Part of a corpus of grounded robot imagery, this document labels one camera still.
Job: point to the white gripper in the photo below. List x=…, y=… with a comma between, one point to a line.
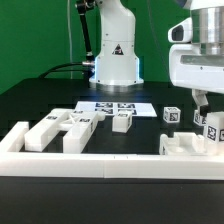
x=189, y=69

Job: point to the white chair seat part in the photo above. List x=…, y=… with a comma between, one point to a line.
x=189, y=144

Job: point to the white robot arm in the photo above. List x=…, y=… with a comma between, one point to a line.
x=117, y=66

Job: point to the white tag sheet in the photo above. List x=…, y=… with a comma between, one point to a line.
x=112, y=108

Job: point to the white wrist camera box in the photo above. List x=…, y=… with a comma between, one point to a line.
x=182, y=32

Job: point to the white chair back frame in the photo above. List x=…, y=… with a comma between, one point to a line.
x=77, y=125

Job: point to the black jointed camera mount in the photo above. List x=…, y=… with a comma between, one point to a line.
x=83, y=6

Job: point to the white U-shaped fence frame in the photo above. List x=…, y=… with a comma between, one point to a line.
x=15, y=162

